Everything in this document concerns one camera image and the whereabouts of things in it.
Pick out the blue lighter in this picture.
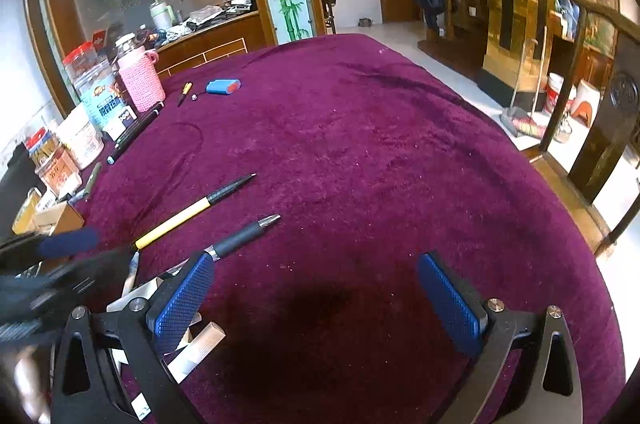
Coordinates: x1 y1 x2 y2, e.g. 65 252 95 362
206 79 242 96

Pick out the chair with hung clothes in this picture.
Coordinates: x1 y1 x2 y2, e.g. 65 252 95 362
317 0 339 36

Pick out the yellow and black pen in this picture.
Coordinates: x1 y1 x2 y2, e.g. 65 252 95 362
131 173 257 251

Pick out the white bucket with red label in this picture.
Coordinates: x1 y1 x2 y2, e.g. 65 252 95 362
545 73 576 116

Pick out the dark wooden chair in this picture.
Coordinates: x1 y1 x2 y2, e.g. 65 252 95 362
540 0 640 256

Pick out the purple velvet tablecloth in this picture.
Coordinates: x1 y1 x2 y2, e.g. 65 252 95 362
67 33 628 424

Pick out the black pen with grey grip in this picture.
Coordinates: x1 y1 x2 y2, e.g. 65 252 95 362
202 214 282 261

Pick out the white kettle with green lid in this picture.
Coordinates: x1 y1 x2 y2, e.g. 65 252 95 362
150 0 176 30

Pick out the can with blue label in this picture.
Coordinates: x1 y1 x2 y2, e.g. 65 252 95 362
82 74 134 133

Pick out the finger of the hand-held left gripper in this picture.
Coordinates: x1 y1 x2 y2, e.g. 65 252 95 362
37 227 101 257

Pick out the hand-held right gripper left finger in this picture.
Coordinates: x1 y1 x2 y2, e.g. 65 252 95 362
50 251 216 424

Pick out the beige paper roll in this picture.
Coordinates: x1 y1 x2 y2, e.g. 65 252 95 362
167 323 226 385

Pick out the broom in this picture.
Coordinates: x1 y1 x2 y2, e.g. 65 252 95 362
500 39 549 138

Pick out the black box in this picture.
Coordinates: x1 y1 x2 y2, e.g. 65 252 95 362
0 147 36 236

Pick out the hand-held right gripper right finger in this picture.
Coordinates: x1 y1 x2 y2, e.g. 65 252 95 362
417 251 583 424

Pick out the cardboard box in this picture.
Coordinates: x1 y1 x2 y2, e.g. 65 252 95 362
31 203 86 237

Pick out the clear jar with red lid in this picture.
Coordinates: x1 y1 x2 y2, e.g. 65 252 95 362
62 42 114 105

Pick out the wooden counter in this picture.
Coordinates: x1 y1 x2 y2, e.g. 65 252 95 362
155 9 266 78

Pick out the pink knit sleeve bottle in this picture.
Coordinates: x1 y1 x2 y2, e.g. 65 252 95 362
116 35 166 113

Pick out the white and orange bucket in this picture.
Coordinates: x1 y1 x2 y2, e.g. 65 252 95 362
570 79 599 121

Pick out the white plastic jar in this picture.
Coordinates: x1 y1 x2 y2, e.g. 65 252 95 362
55 106 105 170

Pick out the jar with red label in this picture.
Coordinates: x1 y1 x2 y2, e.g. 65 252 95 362
25 129 82 196

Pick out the yellow packet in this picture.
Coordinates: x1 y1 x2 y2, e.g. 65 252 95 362
12 188 42 235

